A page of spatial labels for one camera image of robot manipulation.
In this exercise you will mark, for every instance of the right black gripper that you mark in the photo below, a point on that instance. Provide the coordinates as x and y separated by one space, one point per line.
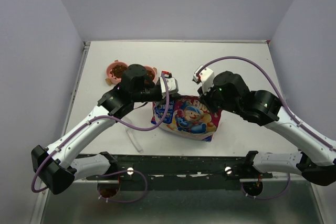
206 98

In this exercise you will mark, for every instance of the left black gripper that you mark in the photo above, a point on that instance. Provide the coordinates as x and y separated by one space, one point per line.
160 97

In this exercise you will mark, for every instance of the clear plastic scoop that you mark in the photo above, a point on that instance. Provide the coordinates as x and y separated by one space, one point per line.
133 140

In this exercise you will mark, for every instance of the pink pet food bag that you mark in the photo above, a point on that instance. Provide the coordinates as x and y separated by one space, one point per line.
189 117

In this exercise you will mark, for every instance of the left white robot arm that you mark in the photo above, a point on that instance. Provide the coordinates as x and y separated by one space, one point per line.
58 166

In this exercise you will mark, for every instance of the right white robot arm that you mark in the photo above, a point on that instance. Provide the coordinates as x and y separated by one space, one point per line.
315 158

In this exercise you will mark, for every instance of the kibble in pink bowl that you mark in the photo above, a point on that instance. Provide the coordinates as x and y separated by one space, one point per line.
151 74

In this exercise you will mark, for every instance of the pink bowl right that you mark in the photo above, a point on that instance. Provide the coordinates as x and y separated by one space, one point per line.
153 70

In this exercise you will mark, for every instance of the pink bowl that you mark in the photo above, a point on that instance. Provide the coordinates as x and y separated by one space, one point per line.
112 80
153 70

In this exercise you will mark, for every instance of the kibble in left bowl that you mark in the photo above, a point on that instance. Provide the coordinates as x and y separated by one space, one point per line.
117 71

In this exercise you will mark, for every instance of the pink bowl left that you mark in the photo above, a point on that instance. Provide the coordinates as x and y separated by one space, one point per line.
112 80

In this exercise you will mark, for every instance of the wooden bowl stand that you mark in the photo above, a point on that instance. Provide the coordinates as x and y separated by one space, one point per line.
108 81

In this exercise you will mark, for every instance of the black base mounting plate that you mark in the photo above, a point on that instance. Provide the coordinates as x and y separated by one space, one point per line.
133 172

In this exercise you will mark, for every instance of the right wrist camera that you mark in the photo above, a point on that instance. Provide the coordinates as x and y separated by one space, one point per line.
205 77

